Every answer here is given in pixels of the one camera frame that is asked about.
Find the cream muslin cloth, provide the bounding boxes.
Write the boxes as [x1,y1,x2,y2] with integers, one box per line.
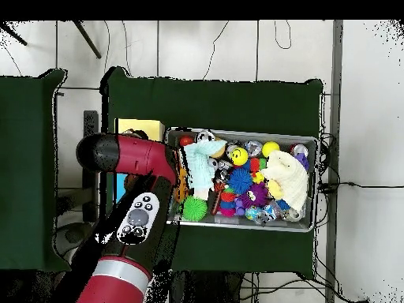
[260,149,309,212]

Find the wooden box with three holes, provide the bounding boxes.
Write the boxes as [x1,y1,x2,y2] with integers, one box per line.
[114,118,166,204]

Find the light blue muslin cloth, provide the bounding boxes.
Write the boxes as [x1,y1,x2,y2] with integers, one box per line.
[183,138,227,200]

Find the orange plastic toy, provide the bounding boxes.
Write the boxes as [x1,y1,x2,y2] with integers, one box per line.
[173,166,190,203]

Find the yellow smiley face ball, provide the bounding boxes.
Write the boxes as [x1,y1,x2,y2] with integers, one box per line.
[229,146,249,167]

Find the blue spiky rubber ball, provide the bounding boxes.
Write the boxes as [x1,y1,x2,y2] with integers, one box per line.
[227,167,254,196]

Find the green spiky rubber ball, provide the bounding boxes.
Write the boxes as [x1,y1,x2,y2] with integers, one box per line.
[181,196,208,222]

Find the purple monster toy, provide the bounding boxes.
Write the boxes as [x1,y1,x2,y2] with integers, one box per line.
[234,181,270,211]

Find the dark green table cloth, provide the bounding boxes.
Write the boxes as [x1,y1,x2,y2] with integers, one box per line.
[99,66,324,280]
[0,69,73,273]

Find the plain yellow ball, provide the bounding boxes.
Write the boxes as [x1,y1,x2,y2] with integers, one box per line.
[261,140,281,158]

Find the black tripod leg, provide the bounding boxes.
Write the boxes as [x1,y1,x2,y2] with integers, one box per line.
[0,21,28,47]
[71,20,103,60]

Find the shallow wire mesh bin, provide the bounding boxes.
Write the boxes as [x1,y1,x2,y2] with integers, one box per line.
[165,126,320,234]

